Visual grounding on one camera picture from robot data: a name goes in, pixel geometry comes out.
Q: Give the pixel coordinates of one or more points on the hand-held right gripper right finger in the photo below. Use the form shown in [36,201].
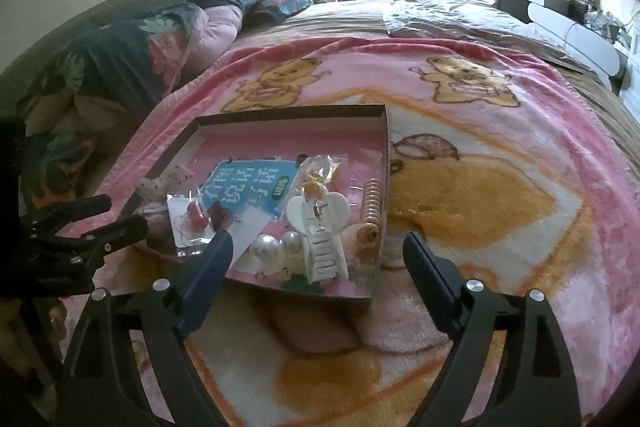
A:
[435,282]

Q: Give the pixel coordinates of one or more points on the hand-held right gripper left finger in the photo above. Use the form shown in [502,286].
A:
[207,282]

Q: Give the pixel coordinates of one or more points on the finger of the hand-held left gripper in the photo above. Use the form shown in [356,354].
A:
[75,209]
[110,234]

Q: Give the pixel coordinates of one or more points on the red earrings packet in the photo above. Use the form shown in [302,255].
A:
[192,219]

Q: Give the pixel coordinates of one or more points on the white earring card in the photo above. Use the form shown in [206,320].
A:
[250,229]

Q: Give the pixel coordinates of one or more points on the pearl hair clip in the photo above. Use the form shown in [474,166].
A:
[272,247]

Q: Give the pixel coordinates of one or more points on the white claw hair clip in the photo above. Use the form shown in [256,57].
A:
[320,227]

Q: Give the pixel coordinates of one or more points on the small clear bag yellow ornament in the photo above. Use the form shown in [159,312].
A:
[320,169]

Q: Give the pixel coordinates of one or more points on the cardboard box tray pink inside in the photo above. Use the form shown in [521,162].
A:
[300,142]

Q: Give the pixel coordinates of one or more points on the person's left hand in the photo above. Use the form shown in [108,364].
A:
[57,322]

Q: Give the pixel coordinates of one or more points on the polka dot fabric bow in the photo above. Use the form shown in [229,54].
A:
[167,182]

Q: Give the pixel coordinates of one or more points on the pink bear printed blanket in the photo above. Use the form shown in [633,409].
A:
[500,207]

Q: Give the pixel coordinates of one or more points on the dark floral quilt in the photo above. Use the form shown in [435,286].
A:
[115,57]

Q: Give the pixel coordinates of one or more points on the clear plastic sheet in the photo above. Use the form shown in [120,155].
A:
[440,17]

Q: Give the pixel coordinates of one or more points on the blue purple pillow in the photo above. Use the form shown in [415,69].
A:
[280,2]

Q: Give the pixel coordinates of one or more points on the white furniture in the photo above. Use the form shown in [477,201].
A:
[570,22]

